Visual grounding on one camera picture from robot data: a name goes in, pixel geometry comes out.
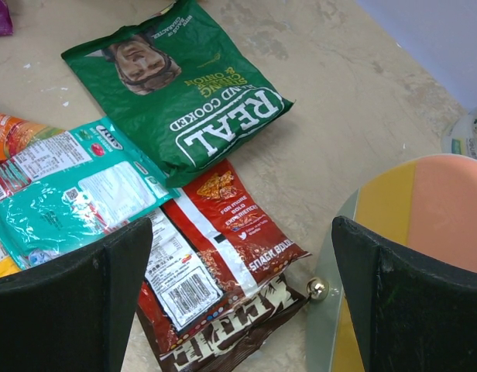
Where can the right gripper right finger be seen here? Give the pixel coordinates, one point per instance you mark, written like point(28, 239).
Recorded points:
point(409, 311)

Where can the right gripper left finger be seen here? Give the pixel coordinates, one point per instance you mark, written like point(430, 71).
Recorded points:
point(75, 312)

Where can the green chips bag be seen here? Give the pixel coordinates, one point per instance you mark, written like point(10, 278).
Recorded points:
point(179, 88)

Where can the brown m&m's bag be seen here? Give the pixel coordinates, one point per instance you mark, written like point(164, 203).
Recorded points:
point(226, 342)

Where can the red doritos bag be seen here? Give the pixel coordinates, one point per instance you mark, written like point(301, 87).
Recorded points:
point(213, 249)

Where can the orange snack bag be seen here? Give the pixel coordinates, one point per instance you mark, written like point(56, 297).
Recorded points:
point(16, 134)

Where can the purple candy bag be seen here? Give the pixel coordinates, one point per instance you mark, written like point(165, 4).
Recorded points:
point(6, 26)

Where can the yellow snack bar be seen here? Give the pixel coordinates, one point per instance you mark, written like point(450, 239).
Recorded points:
point(7, 265)

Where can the large cylindrical drum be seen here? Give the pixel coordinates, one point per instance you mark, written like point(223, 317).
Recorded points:
point(428, 205)

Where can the teal snack packet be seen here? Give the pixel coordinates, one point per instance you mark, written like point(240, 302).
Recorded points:
point(72, 189)

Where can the small tape roll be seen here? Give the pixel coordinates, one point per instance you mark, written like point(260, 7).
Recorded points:
point(461, 137)

